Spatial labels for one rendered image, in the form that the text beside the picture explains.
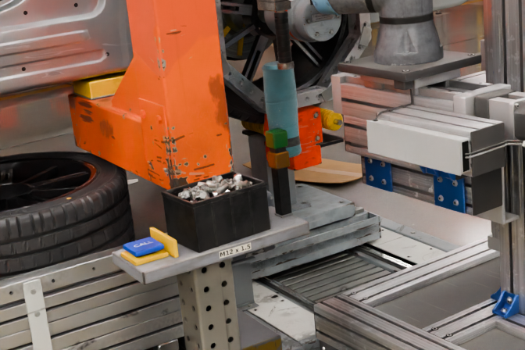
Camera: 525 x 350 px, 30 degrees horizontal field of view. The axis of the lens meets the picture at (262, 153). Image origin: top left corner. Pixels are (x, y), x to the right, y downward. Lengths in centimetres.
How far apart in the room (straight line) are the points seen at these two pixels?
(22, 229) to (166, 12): 63
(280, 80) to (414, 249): 76
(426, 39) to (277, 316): 96
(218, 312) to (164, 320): 29
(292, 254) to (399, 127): 110
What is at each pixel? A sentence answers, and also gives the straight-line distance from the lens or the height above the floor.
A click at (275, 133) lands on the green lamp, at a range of 227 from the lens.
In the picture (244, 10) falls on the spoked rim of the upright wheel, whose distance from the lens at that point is 285.
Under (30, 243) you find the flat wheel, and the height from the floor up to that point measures 43.
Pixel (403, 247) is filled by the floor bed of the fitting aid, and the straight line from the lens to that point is 312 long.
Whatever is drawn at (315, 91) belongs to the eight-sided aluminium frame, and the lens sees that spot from 288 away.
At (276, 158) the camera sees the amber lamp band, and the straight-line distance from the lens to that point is 228.
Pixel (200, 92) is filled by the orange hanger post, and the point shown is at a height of 76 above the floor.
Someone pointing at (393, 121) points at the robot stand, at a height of 73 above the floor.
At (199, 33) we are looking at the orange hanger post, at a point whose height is 90.
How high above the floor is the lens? 122
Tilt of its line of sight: 15 degrees down
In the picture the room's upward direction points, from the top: 6 degrees counter-clockwise
